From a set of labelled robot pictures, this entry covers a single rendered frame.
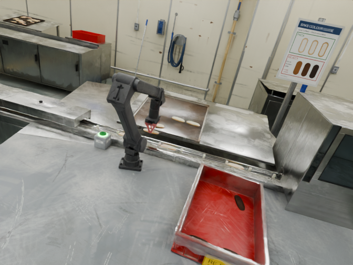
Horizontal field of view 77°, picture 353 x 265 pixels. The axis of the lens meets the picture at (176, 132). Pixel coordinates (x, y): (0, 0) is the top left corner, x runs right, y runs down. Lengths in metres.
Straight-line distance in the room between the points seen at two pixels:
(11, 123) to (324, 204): 1.86
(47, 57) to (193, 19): 2.75
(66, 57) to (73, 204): 3.25
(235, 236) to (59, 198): 0.74
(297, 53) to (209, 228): 1.52
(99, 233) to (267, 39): 4.23
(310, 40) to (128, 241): 1.82
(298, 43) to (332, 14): 3.14
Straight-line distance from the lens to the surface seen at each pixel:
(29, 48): 4.50
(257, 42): 4.59
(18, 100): 1.74
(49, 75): 4.37
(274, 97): 2.96
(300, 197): 1.25
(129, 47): 5.32
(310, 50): 2.07
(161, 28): 4.87
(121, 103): 0.85
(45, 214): 1.02
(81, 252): 0.89
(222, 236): 1.00
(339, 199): 1.30
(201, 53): 4.91
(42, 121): 1.61
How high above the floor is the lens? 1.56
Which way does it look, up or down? 27 degrees down
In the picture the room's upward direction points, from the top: 12 degrees clockwise
